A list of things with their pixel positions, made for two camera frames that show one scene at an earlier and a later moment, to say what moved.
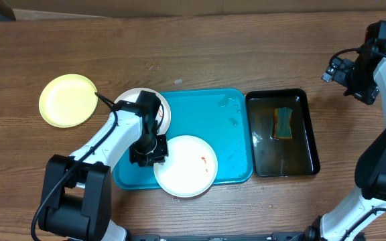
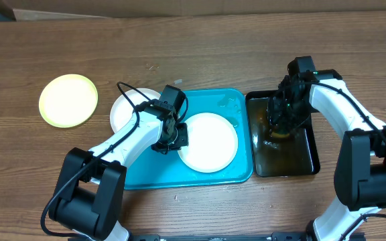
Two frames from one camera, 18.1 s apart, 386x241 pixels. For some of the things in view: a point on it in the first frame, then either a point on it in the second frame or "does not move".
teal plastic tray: (221, 118) does not move
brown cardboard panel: (57, 9) does not move
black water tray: (273, 157) does not move
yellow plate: (68, 100) does not move
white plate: (190, 168) → (212, 143)
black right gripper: (340, 75) → (282, 119)
